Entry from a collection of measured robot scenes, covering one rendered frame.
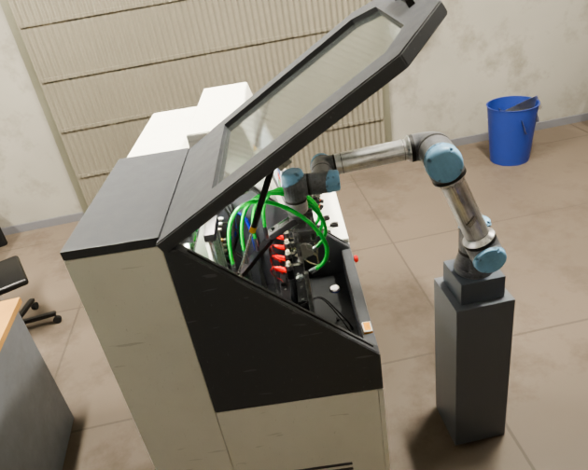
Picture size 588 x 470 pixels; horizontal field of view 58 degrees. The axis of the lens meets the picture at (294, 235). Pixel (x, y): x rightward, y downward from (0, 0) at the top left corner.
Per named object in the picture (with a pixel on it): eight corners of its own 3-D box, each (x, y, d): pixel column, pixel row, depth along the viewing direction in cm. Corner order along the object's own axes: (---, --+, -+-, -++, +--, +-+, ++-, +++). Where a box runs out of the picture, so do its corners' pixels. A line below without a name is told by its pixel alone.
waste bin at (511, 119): (525, 145, 519) (528, 87, 490) (551, 161, 480) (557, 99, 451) (475, 155, 517) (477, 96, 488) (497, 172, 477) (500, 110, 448)
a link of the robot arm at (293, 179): (305, 173, 171) (279, 177, 171) (309, 203, 176) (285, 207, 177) (304, 164, 178) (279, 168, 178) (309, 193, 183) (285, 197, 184)
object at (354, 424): (395, 524, 217) (384, 389, 178) (257, 543, 219) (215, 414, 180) (366, 394, 278) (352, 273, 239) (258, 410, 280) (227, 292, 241)
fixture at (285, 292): (313, 331, 203) (308, 299, 195) (287, 335, 203) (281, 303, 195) (306, 281, 232) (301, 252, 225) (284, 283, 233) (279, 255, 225)
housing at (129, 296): (257, 542, 219) (158, 237, 144) (190, 551, 220) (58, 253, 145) (259, 325, 341) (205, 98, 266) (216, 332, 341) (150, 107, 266)
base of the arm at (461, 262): (483, 255, 217) (483, 234, 213) (500, 274, 204) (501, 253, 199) (447, 262, 217) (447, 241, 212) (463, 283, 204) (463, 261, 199)
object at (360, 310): (381, 380, 182) (378, 345, 174) (368, 381, 182) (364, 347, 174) (354, 278, 235) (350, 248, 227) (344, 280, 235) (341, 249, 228)
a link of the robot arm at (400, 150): (442, 119, 185) (306, 149, 190) (451, 130, 175) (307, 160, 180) (445, 149, 190) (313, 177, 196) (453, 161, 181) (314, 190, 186)
